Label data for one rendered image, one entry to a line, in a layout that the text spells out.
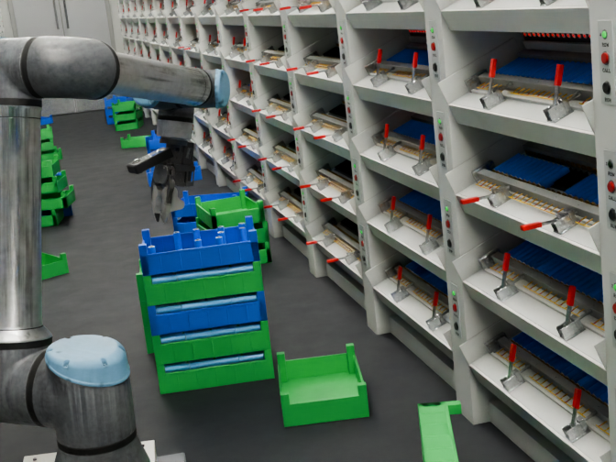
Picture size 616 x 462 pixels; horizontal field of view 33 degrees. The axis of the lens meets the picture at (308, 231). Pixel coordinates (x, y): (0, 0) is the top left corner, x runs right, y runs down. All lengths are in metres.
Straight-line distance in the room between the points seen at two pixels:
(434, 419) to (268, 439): 0.59
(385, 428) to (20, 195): 0.96
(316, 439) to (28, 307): 0.72
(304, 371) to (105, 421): 0.87
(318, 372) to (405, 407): 0.33
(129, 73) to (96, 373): 0.60
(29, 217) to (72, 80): 0.28
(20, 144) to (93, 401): 0.50
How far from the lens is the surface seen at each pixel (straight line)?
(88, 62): 2.02
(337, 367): 2.74
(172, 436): 2.51
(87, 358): 1.97
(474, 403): 2.37
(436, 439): 1.86
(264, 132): 4.25
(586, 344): 1.85
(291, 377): 2.74
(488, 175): 2.17
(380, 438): 2.36
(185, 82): 2.35
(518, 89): 2.03
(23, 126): 2.06
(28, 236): 2.06
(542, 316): 1.99
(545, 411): 2.07
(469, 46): 2.21
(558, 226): 1.82
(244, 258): 2.67
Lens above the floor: 0.98
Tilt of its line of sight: 13 degrees down
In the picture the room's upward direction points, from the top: 6 degrees counter-clockwise
